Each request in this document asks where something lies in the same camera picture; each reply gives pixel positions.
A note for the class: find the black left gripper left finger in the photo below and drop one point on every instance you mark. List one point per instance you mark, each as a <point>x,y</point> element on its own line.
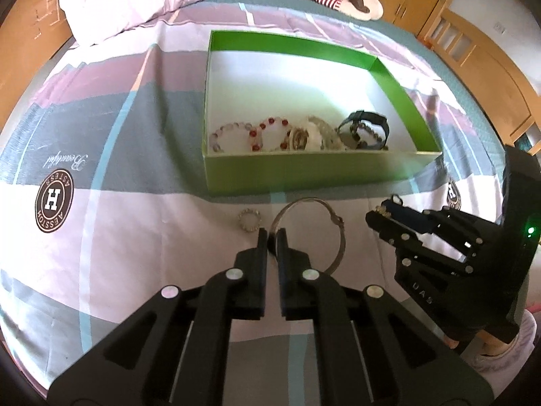
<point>237,293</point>

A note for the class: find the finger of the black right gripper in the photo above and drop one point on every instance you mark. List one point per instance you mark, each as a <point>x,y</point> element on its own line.
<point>412,219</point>
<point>404,240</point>

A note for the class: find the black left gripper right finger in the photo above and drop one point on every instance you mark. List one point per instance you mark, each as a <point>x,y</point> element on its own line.
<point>309,294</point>

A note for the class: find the gold flower brooch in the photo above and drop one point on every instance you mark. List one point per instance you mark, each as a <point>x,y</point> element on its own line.
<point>390,205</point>

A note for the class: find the person right hand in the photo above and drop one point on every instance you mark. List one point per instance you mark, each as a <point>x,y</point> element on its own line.
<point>485,344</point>

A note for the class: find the black wristwatch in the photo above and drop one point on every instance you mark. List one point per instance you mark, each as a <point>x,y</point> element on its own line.
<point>364,130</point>

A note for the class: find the plaid bed sheet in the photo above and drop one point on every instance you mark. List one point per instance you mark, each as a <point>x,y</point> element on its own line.
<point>103,192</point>

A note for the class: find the wooden footboard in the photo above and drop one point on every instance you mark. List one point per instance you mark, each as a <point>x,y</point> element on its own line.
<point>495,82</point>

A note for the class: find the green cardboard box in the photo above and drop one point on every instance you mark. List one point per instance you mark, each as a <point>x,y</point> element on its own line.
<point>272,106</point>

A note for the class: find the wooden headboard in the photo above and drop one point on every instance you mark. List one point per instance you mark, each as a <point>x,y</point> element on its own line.
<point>32,31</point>

